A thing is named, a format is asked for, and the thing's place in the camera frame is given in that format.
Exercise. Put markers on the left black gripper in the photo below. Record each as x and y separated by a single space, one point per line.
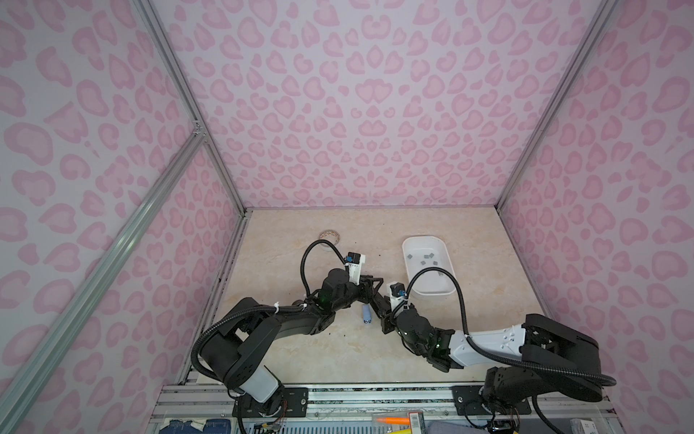
366 287

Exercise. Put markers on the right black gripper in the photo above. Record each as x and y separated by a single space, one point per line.
386 324

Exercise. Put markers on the light blue mini stapler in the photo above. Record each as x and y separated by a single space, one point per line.
367 315

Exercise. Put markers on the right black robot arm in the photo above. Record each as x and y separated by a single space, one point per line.
524 361

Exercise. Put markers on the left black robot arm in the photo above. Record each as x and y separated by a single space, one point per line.
231 350

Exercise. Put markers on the white tape roll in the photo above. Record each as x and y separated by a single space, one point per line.
330 236

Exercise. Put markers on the white plastic tray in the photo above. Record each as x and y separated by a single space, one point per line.
433 283

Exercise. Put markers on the orange marker pen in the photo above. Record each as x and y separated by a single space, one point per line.
405 421

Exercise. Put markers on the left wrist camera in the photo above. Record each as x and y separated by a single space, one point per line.
353 264

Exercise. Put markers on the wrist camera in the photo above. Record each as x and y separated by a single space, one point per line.
353 264
398 294

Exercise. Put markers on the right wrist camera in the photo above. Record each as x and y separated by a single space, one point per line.
398 294

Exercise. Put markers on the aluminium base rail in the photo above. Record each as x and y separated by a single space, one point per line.
356 408

